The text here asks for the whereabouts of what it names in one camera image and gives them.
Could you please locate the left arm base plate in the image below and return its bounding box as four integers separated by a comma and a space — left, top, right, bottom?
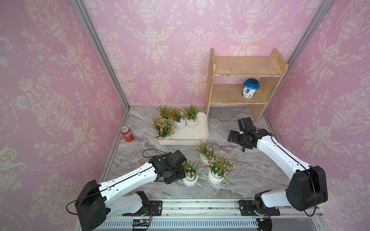
123, 200, 163, 217

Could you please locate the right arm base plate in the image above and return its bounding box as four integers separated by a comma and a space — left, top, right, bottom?
237, 199, 280, 217

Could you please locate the pink flower front pot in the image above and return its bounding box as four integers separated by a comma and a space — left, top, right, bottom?
183, 162, 201, 187

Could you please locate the pink flower twine pot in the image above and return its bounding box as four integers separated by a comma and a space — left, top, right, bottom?
150, 117, 175, 141

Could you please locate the cream plastic storage box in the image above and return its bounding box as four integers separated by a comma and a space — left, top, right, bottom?
155, 112, 209, 145

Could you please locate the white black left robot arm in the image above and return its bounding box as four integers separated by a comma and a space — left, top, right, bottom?
74, 150, 187, 231

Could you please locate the wooden two-tier shelf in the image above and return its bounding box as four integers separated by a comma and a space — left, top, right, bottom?
204, 48, 289, 122

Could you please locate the red can by wall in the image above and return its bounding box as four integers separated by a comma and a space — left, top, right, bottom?
120, 126, 135, 142

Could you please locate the orange flower white pot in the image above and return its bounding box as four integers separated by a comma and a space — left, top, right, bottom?
156, 105, 173, 120

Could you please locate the red flower front pot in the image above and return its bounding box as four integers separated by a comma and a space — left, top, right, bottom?
205, 156, 235, 185

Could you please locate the aluminium front rail frame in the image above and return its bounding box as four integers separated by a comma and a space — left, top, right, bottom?
93, 198, 330, 231

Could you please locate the blue lid white cup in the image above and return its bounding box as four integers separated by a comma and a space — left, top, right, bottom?
243, 78, 260, 99

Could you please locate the red pink flower pot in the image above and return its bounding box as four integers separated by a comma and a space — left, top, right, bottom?
196, 141, 219, 166

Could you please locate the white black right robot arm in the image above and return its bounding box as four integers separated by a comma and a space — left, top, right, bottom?
227, 117, 328, 215

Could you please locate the red flower white pot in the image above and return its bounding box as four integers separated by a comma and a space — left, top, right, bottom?
171, 108, 186, 130

